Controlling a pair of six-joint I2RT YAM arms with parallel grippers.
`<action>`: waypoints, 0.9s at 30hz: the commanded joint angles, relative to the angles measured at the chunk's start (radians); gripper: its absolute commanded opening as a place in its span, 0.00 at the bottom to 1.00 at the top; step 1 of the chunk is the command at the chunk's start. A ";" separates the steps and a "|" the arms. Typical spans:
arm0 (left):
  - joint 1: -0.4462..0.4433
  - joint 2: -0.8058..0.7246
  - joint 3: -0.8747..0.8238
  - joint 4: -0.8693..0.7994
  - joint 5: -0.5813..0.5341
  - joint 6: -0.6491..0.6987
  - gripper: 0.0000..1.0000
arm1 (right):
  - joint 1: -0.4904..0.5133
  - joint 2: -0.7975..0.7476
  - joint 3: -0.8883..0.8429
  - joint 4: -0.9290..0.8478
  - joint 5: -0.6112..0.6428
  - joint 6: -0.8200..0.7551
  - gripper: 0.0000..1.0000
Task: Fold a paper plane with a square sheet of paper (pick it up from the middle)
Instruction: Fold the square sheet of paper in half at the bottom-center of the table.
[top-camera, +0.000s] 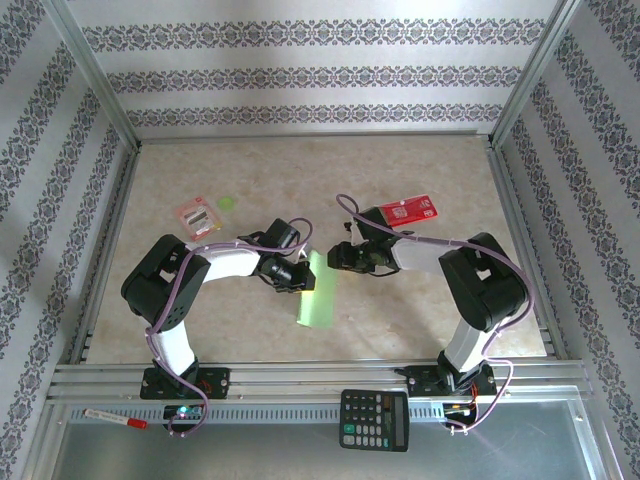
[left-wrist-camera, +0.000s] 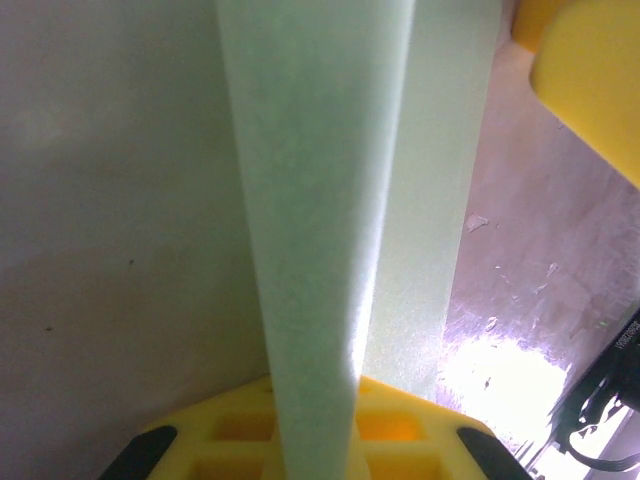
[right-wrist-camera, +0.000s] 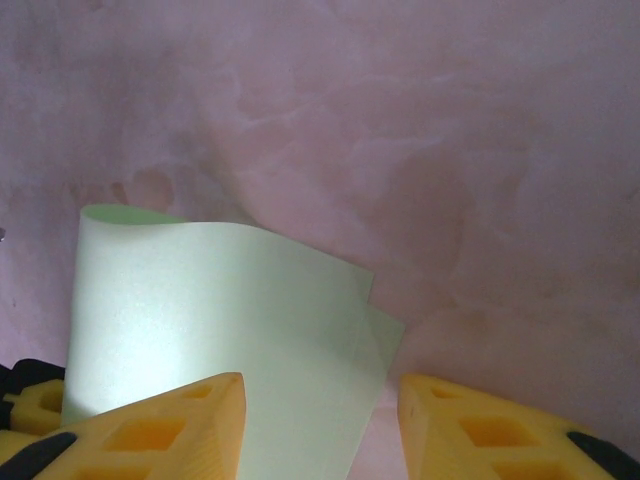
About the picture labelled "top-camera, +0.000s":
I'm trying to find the green translucent plastic sheet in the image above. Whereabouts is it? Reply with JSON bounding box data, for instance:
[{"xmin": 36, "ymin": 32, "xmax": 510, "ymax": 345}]
[{"xmin": 294, "ymin": 249, "xmax": 339, "ymax": 330}]

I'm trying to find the grey metal sheet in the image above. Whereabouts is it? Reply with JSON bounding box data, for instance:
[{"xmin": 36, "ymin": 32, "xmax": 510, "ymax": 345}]
[{"xmin": 49, "ymin": 419, "xmax": 596, "ymax": 480}]

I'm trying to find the red packet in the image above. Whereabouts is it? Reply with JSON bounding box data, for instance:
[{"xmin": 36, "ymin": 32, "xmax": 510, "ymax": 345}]
[{"xmin": 378, "ymin": 193, "xmax": 440, "ymax": 230}]

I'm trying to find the pink usb drive package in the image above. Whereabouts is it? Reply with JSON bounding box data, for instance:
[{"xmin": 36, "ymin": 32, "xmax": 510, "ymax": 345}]
[{"xmin": 174, "ymin": 195, "xmax": 224, "ymax": 243}]

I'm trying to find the black calculator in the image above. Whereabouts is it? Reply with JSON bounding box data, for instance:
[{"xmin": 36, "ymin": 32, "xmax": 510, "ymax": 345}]
[{"xmin": 338, "ymin": 388, "xmax": 411, "ymax": 454}]

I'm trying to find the white marker with red cap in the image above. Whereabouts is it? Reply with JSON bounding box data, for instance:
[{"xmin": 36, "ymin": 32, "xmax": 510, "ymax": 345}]
[{"xmin": 82, "ymin": 408, "xmax": 149, "ymax": 431}]

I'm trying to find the long aluminium frame rail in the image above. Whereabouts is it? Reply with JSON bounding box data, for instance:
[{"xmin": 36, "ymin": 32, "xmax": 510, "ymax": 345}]
[{"xmin": 47, "ymin": 362, "xmax": 594, "ymax": 401}]

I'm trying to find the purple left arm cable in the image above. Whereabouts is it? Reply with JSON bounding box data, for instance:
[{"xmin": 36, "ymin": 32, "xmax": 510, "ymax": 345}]
[{"xmin": 144, "ymin": 216, "xmax": 315, "ymax": 439}]

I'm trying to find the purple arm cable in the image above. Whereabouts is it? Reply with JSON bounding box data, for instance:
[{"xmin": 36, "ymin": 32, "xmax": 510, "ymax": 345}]
[
  {"xmin": 335, "ymin": 193, "xmax": 537, "ymax": 436},
  {"xmin": 144, "ymin": 216, "xmax": 315, "ymax": 439}
]

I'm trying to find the thin aluminium wall rail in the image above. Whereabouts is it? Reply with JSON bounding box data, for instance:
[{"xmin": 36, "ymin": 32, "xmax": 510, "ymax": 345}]
[{"xmin": 137, "ymin": 129, "xmax": 496, "ymax": 146}]

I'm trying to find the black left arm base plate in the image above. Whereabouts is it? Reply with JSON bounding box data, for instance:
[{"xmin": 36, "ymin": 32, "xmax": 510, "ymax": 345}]
[{"xmin": 139, "ymin": 366, "xmax": 232, "ymax": 401}]

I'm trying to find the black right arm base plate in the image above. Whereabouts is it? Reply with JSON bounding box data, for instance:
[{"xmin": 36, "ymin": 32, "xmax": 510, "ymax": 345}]
[{"xmin": 394, "ymin": 364, "xmax": 499, "ymax": 397}]

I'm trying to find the slotted grey cable duct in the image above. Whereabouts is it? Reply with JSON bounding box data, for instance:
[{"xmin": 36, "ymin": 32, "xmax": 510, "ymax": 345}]
[{"xmin": 67, "ymin": 403, "xmax": 451, "ymax": 424}]

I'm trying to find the aluminium side rail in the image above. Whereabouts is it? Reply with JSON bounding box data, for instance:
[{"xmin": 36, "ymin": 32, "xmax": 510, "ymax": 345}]
[
  {"xmin": 487, "ymin": 142, "xmax": 569, "ymax": 361},
  {"xmin": 69, "ymin": 144, "xmax": 144, "ymax": 366}
]

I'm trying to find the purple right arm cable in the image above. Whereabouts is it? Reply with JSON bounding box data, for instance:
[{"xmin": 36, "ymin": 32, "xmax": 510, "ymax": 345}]
[{"xmin": 335, "ymin": 193, "xmax": 537, "ymax": 436}]

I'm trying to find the aluminium frame post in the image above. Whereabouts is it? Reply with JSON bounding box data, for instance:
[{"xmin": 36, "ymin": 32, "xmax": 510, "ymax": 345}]
[
  {"xmin": 42, "ymin": 0, "xmax": 144, "ymax": 151},
  {"xmin": 492, "ymin": 0, "xmax": 591, "ymax": 149}
]

